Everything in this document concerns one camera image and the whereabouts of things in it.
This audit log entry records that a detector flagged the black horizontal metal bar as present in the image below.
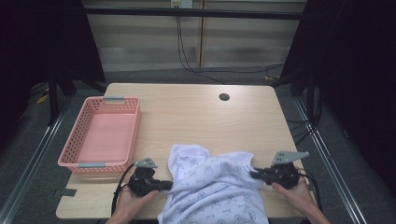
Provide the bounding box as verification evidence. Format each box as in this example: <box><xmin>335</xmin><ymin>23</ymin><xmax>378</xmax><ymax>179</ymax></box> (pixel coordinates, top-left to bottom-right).
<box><xmin>83</xmin><ymin>7</ymin><xmax>307</xmax><ymax>21</ymax></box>

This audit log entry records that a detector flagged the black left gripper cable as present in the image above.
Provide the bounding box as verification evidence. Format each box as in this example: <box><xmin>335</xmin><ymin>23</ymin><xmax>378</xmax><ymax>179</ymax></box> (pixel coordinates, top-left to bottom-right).
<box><xmin>110</xmin><ymin>161</ymin><xmax>138</xmax><ymax>216</ymax></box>

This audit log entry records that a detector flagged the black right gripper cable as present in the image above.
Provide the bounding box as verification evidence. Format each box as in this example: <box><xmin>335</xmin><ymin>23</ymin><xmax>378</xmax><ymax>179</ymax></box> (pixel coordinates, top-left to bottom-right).
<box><xmin>297</xmin><ymin>169</ymin><xmax>323</xmax><ymax>213</ymax></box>

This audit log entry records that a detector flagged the white printed cloth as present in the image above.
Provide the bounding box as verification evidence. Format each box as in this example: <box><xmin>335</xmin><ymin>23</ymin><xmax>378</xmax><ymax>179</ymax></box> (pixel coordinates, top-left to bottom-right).
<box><xmin>157</xmin><ymin>143</ymin><xmax>270</xmax><ymax>224</ymax></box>

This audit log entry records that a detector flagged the person's right hand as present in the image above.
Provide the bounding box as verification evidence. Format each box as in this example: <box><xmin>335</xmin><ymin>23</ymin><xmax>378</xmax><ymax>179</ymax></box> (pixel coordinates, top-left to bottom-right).
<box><xmin>271</xmin><ymin>176</ymin><xmax>316</xmax><ymax>217</ymax></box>

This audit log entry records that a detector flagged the pink perforated plastic basket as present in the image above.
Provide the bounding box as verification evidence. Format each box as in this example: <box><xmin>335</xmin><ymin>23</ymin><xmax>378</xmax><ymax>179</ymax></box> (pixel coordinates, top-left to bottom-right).
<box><xmin>57</xmin><ymin>95</ymin><xmax>142</xmax><ymax>175</ymax></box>

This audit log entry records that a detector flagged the white wall socket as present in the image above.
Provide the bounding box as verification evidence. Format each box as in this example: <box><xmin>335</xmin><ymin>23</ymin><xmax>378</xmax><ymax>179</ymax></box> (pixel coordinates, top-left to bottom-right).
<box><xmin>170</xmin><ymin>0</ymin><xmax>194</xmax><ymax>9</ymax></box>

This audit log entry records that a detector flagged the small yellow object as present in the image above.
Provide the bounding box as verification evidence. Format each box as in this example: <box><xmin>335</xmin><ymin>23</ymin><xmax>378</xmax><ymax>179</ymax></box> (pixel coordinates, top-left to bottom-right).
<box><xmin>35</xmin><ymin>92</ymin><xmax>50</xmax><ymax>105</ymax></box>

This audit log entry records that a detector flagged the black wall cable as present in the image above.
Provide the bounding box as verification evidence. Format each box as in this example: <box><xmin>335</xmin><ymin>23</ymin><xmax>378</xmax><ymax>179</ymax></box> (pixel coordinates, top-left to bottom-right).
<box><xmin>177</xmin><ymin>16</ymin><xmax>285</xmax><ymax>75</ymax></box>
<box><xmin>176</xmin><ymin>16</ymin><xmax>226</xmax><ymax>85</ymax></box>

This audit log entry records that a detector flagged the silver metal floor rail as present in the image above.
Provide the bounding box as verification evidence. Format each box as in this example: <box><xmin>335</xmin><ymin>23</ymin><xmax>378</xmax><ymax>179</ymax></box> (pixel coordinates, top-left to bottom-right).
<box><xmin>0</xmin><ymin>97</ymin><xmax>74</xmax><ymax>224</ymax></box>
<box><xmin>293</xmin><ymin>97</ymin><xmax>368</xmax><ymax>224</ymax></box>

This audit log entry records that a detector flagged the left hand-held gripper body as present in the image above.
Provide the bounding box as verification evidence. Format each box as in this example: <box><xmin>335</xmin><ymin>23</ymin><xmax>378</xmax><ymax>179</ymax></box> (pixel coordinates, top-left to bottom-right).
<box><xmin>127</xmin><ymin>157</ymin><xmax>163</xmax><ymax>198</ymax></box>

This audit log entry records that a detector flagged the black metal stand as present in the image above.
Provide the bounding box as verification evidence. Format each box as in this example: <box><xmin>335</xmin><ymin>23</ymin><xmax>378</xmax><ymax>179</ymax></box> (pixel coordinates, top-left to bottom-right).
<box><xmin>290</xmin><ymin>71</ymin><xmax>316</xmax><ymax>122</ymax></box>
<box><xmin>47</xmin><ymin>73</ymin><xmax>61</xmax><ymax>126</ymax></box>

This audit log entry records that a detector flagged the black cable bundle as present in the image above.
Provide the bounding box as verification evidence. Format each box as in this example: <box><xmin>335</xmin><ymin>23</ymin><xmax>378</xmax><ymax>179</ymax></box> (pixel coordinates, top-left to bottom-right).
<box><xmin>285</xmin><ymin>87</ymin><xmax>323</xmax><ymax>147</ymax></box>

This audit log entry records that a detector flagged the person's left hand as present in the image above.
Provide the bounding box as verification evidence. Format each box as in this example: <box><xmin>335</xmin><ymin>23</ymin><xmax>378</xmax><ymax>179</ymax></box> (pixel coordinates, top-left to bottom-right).
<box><xmin>106</xmin><ymin>185</ymin><xmax>161</xmax><ymax>219</ymax></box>

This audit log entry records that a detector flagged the grey tape strip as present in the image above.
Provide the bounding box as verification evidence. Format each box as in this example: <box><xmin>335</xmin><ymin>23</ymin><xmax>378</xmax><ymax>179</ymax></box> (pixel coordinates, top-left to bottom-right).
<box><xmin>52</xmin><ymin>188</ymin><xmax>78</xmax><ymax>199</ymax></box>

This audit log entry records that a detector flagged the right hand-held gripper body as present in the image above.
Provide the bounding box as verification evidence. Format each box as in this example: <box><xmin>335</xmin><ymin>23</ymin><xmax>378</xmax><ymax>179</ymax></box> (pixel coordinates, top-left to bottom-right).
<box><xmin>260</xmin><ymin>150</ymin><xmax>311</xmax><ymax>190</ymax></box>

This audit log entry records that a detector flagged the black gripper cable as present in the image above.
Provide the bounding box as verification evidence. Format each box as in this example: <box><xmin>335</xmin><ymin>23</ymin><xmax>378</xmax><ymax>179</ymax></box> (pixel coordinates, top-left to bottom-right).
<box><xmin>110</xmin><ymin>161</ymin><xmax>138</xmax><ymax>216</ymax></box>
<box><xmin>297</xmin><ymin>169</ymin><xmax>323</xmax><ymax>213</ymax></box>

